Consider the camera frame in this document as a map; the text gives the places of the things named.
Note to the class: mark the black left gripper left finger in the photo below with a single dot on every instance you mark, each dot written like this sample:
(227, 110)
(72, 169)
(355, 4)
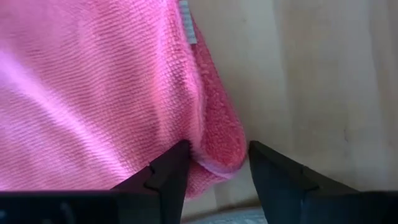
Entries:
(164, 186)

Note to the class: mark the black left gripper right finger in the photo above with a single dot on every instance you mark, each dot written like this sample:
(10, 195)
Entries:
(280, 193)

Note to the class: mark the pink microfiber towel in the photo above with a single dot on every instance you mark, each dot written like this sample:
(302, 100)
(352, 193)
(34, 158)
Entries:
(93, 93)

